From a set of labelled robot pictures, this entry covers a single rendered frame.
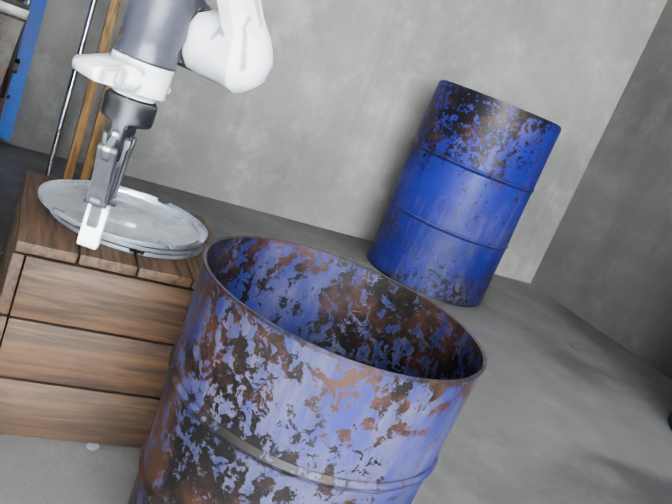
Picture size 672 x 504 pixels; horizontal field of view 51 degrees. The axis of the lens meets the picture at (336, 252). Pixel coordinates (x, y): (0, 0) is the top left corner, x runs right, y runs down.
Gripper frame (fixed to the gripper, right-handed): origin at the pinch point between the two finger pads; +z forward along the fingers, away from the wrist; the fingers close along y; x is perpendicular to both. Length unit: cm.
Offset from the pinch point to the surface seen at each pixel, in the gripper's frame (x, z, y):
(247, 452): -30.8, 10.3, -29.8
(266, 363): -29.1, -0.9, -28.9
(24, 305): 7.2, 17.8, 3.3
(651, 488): -156, 42, 69
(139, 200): 0.2, 3.6, 34.2
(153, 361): -14.3, 23.9, 11.1
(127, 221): -1.8, 3.0, 16.7
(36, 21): 80, -8, 181
